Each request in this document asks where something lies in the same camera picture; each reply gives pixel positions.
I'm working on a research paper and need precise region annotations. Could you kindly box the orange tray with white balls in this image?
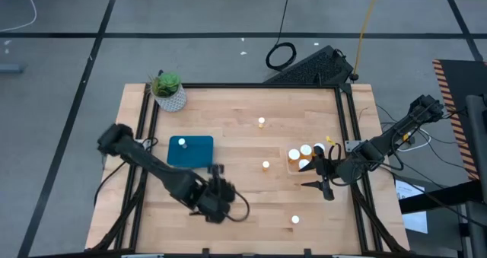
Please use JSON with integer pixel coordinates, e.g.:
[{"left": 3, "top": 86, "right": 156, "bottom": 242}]
[{"left": 285, "top": 142, "right": 328, "bottom": 176}]

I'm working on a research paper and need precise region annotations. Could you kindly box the grey floor bracket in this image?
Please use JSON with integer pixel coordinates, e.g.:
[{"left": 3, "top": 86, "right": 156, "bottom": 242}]
[{"left": 0, "top": 62, "right": 24, "bottom": 75}]

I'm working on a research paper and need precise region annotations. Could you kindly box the white floor cable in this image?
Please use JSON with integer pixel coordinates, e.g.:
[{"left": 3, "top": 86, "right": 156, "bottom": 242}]
[{"left": 0, "top": 0, "right": 38, "bottom": 33}]

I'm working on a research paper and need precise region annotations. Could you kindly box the white paper sheet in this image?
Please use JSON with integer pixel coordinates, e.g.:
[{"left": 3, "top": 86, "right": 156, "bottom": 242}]
[{"left": 394, "top": 179, "right": 429, "bottom": 235}]

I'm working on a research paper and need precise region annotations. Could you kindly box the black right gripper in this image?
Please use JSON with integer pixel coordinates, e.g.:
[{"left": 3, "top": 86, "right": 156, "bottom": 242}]
[{"left": 298, "top": 145, "right": 345, "bottom": 202}]

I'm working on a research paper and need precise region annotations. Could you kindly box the black keyboard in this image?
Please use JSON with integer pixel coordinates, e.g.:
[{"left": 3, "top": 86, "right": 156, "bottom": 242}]
[{"left": 264, "top": 44, "right": 355, "bottom": 86}]

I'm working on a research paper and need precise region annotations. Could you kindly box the hazard striped floor mat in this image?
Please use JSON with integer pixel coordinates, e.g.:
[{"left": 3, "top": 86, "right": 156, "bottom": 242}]
[{"left": 431, "top": 59, "right": 487, "bottom": 182}]

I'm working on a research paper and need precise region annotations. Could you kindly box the yellow hanging cable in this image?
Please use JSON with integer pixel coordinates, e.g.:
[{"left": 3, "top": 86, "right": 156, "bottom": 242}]
[{"left": 352, "top": 0, "right": 382, "bottom": 80}]

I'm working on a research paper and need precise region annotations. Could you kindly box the grey mounting plate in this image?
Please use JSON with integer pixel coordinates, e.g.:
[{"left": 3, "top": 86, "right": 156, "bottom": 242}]
[{"left": 344, "top": 139, "right": 362, "bottom": 153}]

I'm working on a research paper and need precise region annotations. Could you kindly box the black metal bar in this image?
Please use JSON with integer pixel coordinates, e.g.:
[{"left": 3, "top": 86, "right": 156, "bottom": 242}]
[{"left": 398, "top": 180, "right": 484, "bottom": 215}]

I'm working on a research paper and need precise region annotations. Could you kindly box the black coiled cable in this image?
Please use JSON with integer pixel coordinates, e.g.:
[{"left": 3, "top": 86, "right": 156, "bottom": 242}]
[{"left": 265, "top": 0, "right": 298, "bottom": 72}]

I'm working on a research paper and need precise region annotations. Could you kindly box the grey metal post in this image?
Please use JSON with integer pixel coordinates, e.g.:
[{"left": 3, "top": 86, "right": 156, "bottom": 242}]
[{"left": 464, "top": 94, "right": 487, "bottom": 258}]

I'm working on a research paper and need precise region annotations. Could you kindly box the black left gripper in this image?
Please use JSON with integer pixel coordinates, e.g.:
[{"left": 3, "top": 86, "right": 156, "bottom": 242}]
[{"left": 189, "top": 164, "right": 237, "bottom": 225}]

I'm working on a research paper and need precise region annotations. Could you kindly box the potted green succulent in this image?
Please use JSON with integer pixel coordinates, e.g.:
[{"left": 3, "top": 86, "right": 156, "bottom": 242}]
[{"left": 149, "top": 70, "right": 188, "bottom": 113}]

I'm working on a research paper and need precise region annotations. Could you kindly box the teal plastic bin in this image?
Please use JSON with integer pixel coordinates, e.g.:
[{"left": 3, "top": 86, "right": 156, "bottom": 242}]
[{"left": 166, "top": 135, "right": 215, "bottom": 169}]

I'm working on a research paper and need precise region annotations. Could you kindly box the black table frame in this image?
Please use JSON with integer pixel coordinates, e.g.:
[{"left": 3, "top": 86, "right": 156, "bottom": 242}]
[{"left": 91, "top": 81, "right": 410, "bottom": 258}]

